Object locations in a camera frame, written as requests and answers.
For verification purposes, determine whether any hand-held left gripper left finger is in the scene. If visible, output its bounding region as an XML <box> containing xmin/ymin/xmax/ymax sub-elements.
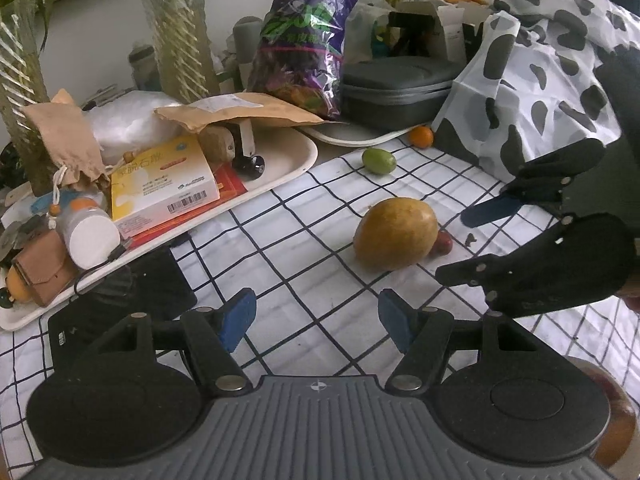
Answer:
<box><xmin>87</xmin><ymin>287</ymin><xmax>258</xmax><ymax>393</ymax></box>

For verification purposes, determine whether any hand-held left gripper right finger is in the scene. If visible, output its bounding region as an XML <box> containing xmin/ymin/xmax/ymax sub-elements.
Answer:
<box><xmin>377</xmin><ymin>287</ymin><xmax>556</xmax><ymax>393</ymax></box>

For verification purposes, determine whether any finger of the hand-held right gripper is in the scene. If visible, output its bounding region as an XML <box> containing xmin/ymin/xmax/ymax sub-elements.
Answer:
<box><xmin>435</xmin><ymin>212</ymin><xmax>638</xmax><ymax>320</ymax></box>
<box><xmin>460</xmin><ymin>137</ymin><xmax>608</xmax><ymax>229</ymax></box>

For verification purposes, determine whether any yellow mango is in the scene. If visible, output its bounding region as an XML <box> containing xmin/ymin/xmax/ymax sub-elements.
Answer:
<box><xmin>354</xmin><ymin>198</ymin><xmax>439</xmax><ymax>272</ymax></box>

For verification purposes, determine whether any black flat case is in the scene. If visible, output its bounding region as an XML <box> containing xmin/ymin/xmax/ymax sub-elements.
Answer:
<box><xmin>47</xmin><ymin>247</ymin><xmax>198</xmax><ymax>361</ymax></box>

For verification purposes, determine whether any checkered tablecloth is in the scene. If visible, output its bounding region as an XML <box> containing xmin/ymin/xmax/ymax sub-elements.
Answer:
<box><xmin>0</xmin><ymin>135</ymin><xmax>640</xmax><ymax>480</ymax></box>

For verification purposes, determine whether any small tangerine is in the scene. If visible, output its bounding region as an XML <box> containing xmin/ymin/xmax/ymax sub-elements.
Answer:
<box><xmin>409</xmin><ymin>125</ymin><xmax>435</xmax><ymax>149</ymax></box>

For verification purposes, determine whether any green jujube fruit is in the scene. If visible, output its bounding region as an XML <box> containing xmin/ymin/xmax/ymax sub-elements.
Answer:
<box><xmin>362</xmin><ymin>148</ymin><xmax>397</xmax><ymax>175</ymax></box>

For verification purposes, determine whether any cow print cloth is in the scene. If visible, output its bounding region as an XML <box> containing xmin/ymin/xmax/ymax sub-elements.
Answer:
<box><xmin>431</xmin><ymin>0</ymin><xmax>640</xmax><ymax>196</ymax></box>

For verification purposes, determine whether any red flat packet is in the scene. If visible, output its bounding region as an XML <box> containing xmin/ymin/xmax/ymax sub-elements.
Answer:
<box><xmin>120</xmin><ymin>165</ymin><xmax>248</xmax><ymax>238</ymax></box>

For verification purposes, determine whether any grey zip case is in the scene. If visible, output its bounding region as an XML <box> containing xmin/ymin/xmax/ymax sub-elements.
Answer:
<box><xmin>339</xmin><ymin>57</ymin><xmax>468</xmax><ymax>131</ymax></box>

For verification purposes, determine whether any yellow and white box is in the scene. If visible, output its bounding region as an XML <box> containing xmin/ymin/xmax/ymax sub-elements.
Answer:
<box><xmin>109</xmin><ymin>135</ymin><xmax>221</xmax><ymax>238</ymax></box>

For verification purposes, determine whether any white flat plate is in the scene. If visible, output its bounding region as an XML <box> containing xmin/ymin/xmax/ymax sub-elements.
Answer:
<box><xmin>300</xmin><ymin>122</ymin><xmax>416</xmax><ymax>148</ymax></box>

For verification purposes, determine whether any white capped bottle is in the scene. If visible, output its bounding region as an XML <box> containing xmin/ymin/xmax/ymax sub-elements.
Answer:
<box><xmin>57</xmin><ymin>197</ymin><xmax>121</xmax><ymax>270</ymax></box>

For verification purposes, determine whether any brown round object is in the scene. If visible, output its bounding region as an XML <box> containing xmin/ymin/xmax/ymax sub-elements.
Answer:
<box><xmin>567</xmin><ymin>357</ymin><xmax>638</xmax><ymax>468</ymax></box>

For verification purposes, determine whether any white oblong tray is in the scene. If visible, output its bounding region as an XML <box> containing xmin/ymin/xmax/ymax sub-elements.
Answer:
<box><xmin>0</xmin><ymin>127</ymin><xmax>318</xmax><ymax>332</ymax></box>

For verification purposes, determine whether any white roller with black wheel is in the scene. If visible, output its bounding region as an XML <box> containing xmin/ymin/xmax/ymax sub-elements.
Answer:
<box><xmin>232</xmin><ymin>120</ymin><xmax>266</xmax><ymax>178</ymax></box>

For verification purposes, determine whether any tan lump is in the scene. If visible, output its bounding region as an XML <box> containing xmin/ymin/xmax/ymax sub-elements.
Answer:
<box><xmin>197</xmin><ymin>125</ymin><xmax>237</xmax><ymax>163</ymax></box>

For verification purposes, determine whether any white carton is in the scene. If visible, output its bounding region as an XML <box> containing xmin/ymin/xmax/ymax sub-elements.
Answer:
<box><xmin>435</xmin><ymin>2</ymin><xmax>493</xmax><ymax>61</ymax></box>

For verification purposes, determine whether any black stand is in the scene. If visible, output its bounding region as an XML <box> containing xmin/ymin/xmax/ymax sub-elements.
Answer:
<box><xmin>387</xmin><ymin>11</ymin><xmax>436</xmax><ymax>58</ymax></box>

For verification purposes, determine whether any brown leather pouch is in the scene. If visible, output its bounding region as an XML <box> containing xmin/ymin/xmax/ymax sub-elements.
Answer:
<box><xmin>11</xmin><ymin>230</ymin><xmax>78</xmax><ymax>308</ymax></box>

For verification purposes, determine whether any brown paper envelope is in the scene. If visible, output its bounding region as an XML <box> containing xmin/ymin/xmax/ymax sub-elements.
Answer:
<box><xmin>154</xmin><ymin>92</ymin><xmax>333</xmax><ymax>133</ymax></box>

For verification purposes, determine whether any translucent plastic bag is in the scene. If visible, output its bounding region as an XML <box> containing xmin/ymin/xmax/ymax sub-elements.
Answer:
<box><xmin>345</xmin><ymin>0</ymin><xmax>396</xmax><ymax>66</ymax></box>

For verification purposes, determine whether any clear plastic bag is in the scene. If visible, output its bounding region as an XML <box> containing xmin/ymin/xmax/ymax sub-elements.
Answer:
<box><xmin>82</xmin><ymin>91</ymin><xmax>183</xmax><ymax>153</ymax></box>

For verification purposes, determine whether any purple snack bag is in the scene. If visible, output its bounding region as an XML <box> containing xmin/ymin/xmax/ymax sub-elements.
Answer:
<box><xmin>247</xmin><ymin>0</ymin><xmax>360</xmax><ymax>121</ymax></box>

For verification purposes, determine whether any grey jar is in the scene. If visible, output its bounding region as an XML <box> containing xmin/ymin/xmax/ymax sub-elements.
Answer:
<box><xmin>130</xmin><ymin>45</ymin><xmax>157</xmax><ymax>91</ymax></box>

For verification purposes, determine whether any grey cylinder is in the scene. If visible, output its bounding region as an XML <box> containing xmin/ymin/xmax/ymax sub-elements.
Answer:
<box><xmin>235</xmin><ymin>16</ymin><xmax>263</xmax><ymax>66</ymax></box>

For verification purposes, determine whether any twisted glass vase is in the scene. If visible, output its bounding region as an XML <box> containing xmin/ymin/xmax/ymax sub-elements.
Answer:
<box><xmin>129</xmin><ymin>0</ymin><xmax>221</xmax><ymax>106</ymax></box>
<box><xmin>0</xmin><ymin>0</ymin><xmax>56</xmax><ymax>196</ymax></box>

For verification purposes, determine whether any black cable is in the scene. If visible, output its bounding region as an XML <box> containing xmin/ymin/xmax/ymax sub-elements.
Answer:
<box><xmin>75</xmin><ymin>242</ymin><xmax>132</xmax><ymax>296</ymax></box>

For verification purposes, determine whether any beige drawstring pouch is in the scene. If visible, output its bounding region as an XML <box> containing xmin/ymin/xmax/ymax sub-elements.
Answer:
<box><xmin>22</xmin><ymin>89</ymin><xmax>111</xmax><ymax>193</ymax></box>

